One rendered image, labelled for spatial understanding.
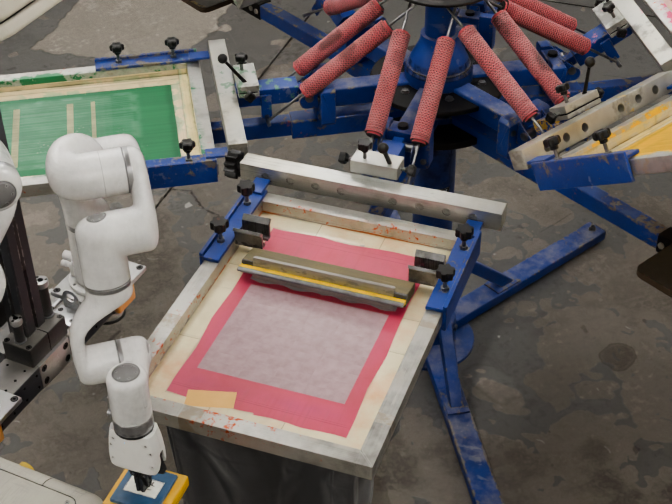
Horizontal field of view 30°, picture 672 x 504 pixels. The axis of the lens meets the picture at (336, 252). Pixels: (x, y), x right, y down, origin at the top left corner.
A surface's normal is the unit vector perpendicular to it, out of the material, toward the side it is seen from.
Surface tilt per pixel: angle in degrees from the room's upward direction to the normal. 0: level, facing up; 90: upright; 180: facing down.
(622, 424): 0
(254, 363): 0
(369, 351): 0
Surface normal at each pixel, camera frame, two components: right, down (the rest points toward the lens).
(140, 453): -0.34, 0.59
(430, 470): -0.01, -0.79
